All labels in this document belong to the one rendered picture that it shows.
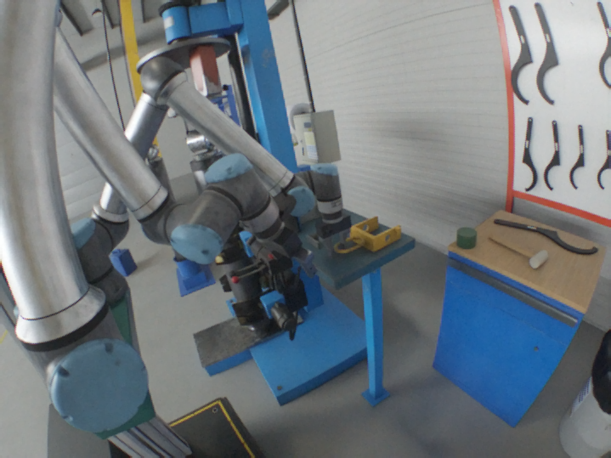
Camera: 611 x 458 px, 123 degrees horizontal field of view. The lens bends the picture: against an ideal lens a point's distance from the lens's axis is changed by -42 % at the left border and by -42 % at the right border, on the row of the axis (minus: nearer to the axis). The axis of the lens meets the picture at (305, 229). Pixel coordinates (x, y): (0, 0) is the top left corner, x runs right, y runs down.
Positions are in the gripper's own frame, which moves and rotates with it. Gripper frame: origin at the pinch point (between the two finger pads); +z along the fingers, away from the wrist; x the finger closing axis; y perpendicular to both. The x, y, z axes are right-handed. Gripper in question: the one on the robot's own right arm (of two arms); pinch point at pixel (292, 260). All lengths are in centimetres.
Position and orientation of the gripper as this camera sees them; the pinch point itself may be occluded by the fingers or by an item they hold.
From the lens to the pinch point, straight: 76.4
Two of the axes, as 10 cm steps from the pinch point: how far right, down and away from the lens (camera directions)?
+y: -5.9, 7.3, -3.5
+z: 3.7, 6.3, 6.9
